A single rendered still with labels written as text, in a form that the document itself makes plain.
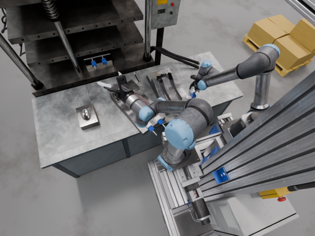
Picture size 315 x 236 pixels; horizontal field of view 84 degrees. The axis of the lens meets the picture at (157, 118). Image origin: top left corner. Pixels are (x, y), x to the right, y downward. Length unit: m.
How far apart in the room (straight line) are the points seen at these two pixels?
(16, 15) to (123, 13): 0.88
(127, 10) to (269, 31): 2.76
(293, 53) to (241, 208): 3.05
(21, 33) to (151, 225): 2.16
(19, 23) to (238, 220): 2.08
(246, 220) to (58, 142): 1.45
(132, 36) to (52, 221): 2.14
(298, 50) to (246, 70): 2.82
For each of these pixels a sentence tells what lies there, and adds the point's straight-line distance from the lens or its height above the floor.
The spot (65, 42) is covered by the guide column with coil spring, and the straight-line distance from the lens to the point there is 1.79.
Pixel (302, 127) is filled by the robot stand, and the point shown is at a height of 1.83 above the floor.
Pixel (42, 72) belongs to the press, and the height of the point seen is 0.79.
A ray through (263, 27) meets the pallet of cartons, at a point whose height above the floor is 0.40.
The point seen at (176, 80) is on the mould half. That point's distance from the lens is 1.80.
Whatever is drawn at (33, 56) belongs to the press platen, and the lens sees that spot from 2.04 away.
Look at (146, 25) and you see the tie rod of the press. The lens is 1.86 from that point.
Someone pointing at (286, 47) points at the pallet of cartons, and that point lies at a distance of 3.84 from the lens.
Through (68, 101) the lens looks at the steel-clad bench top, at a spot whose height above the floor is 0.80.
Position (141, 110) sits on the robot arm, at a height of 1.47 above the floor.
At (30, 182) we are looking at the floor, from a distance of 2.63.
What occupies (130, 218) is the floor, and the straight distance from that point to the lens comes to 2.26.
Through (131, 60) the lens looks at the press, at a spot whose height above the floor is 0.79.
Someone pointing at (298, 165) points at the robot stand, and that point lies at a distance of 0.72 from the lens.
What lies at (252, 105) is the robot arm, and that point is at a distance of 1.42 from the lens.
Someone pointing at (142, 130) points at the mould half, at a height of 0.86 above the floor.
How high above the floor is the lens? 2.26
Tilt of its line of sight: 61 degrees down
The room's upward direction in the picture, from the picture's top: 9 degrees clockwise
